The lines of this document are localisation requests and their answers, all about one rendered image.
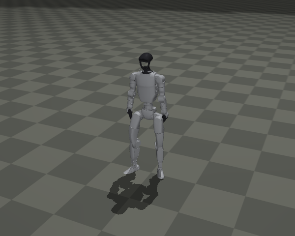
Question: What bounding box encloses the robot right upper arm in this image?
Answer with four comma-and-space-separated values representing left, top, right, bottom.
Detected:
128, 72, 137, 97

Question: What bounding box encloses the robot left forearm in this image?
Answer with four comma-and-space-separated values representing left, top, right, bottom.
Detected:
160, 95, 169, 118

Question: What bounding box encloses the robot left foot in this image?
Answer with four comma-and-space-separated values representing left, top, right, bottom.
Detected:
157, 168, 164, 179

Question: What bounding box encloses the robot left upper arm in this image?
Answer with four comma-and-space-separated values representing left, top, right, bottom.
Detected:
155, 74, 166, 102

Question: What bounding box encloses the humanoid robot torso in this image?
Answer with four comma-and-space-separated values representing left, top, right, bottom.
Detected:
135, 70, 159, 120

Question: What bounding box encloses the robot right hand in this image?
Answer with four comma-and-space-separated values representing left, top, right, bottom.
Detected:
127, 109, 132, 119

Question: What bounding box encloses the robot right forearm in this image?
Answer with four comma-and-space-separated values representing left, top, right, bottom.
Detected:
126, 96, 134, 112

